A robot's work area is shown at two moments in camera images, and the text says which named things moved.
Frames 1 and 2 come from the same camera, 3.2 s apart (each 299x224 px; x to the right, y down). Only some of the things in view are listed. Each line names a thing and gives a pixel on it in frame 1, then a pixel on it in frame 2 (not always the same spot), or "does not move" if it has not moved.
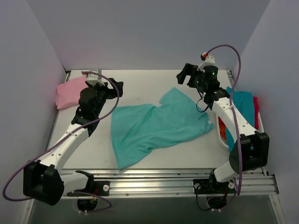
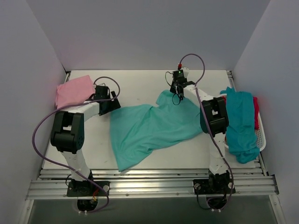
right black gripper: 191,76 -> 177,88
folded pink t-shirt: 68,93 does not move
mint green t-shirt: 137,129 does not move
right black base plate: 210,186 does not move
